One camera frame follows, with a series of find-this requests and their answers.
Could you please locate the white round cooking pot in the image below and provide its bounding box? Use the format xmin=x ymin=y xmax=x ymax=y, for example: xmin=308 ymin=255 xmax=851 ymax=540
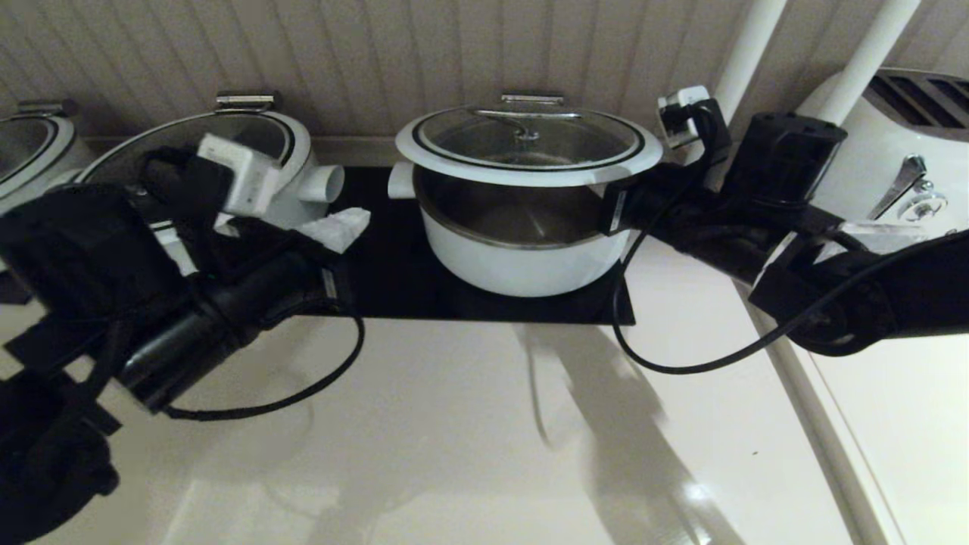
xmin=76 ymin=112 xmax=346 ymax=279
xmin=388 ymin=160 xmax=633 ymax=298
xmin=0 ymin=115 xmax=95 ymax=216

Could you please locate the black glass cooktop panel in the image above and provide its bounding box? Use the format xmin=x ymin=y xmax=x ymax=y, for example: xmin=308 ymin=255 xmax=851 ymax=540
xmin=288 ymin=167 xmax=635 ymax=326

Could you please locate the white toaster with chrome lever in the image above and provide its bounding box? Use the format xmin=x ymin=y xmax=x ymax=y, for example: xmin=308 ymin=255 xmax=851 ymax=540
xmin=795 ymin=68 xmax=969 ymax=244

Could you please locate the white round pole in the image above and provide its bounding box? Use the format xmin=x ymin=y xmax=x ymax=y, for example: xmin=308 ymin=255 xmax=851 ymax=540
xmin=685 ymin=0 xmax=788 ymax=169
xmin=818 ymin=0 xmax=921 ymax=126

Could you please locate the clear acrylic sign plate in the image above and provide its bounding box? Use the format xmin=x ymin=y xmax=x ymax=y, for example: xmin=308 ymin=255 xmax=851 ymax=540
xmin=840 ymin=220 xmax=928 ymax=255

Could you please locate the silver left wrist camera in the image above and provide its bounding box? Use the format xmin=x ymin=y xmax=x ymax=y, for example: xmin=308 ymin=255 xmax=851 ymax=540
xmin=197 ymin=135 xmax=282 ymax=219

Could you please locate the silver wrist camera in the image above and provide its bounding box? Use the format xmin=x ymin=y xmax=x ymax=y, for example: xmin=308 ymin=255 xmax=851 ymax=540
xmin=197 ymin=135 xmax=282 ymax=219
xmin=657 ymin=86 xmax=716 ymax=149

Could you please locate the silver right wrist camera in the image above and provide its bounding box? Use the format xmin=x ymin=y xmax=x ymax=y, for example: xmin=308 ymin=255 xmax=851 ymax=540
xmin=657 ymin=86 xmax=716 ymax=149

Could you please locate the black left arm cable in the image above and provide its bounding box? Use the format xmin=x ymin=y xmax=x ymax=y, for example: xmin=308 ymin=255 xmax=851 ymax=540
xmin=163 ymin=303 xmax=366 ymax=422

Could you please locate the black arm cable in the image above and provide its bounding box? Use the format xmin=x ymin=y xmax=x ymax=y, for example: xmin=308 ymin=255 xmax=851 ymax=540
xmin=163 ymin=303 xmax=366 ymax=422
xmin=612 ymin=98 xmax=969 ymax=376

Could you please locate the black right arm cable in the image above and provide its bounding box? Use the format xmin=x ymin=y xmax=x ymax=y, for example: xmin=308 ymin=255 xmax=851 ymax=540
xmin=612 ymin=98 xmax=969 ymax=376

